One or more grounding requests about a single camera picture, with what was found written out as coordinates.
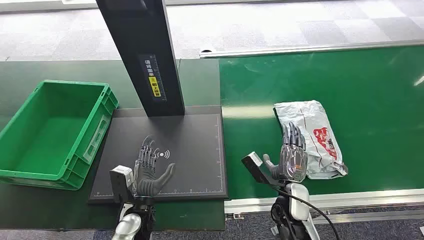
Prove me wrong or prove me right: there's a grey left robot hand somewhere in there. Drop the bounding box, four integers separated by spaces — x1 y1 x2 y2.
133 135 176 198

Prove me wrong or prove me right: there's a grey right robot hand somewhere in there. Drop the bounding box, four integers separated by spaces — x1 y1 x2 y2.
262 121 309 184

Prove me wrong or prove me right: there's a grey plastic mailer package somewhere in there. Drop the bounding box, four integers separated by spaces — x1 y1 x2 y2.
273 100 349 181

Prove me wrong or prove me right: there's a green conveyor belt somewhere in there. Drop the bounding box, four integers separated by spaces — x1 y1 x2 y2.
218 44 424 200

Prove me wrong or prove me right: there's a yellow and black ruler label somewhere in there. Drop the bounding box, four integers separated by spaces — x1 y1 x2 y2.
138 53 168 102

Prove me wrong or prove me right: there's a green plastic crate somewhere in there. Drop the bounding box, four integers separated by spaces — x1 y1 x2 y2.
0 79 119 191

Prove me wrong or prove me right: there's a black scanner column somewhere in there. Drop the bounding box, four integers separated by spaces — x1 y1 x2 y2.
95 0 186 118

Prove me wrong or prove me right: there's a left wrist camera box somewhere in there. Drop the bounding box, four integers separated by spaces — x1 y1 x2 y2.
109 165 135 204

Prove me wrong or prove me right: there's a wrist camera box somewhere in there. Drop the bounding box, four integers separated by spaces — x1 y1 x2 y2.
241 151 286 188
109 165 135 204

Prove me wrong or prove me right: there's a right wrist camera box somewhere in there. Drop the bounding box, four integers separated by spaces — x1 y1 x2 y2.
241 151 286 188

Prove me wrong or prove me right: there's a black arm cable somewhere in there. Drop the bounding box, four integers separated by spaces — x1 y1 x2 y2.
274 186 341 240

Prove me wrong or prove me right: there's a black scanner base plate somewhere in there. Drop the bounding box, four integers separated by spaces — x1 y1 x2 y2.
88 105 229 204

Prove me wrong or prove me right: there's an aluminium conveyor side rail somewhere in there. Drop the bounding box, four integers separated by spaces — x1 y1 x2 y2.
199 39 424 60
224 188 424 215

